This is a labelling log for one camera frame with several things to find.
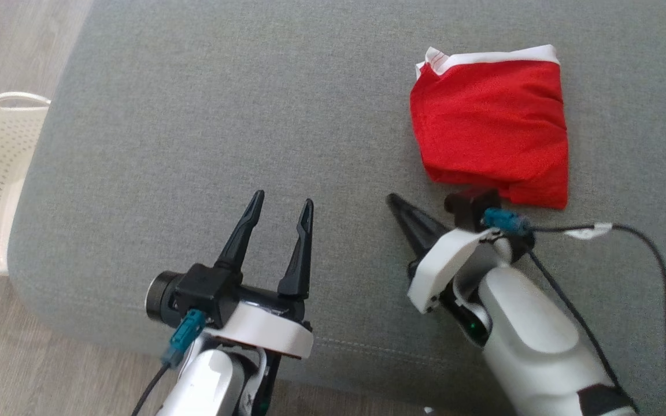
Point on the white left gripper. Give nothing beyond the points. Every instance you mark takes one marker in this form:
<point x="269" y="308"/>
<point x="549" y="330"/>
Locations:
<point x="269" y="335"/>

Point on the grey sofa seat cushion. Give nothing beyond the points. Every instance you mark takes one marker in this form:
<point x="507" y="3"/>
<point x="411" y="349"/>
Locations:
<point x="223" y="115"/>

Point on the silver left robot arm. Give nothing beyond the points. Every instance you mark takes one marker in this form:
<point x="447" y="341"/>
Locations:
<point x="206" y="387"/>

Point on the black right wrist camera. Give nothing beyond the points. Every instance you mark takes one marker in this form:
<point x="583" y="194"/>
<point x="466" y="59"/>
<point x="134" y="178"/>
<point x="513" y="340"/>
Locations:
<point x="472" y="205"/>

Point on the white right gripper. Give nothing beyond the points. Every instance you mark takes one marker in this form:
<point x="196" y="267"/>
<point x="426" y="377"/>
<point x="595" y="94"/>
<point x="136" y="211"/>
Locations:
<point x="443" y="260"/>

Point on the red and white shirt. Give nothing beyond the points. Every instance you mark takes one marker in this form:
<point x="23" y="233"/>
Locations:
<point x="489" y="121"/>

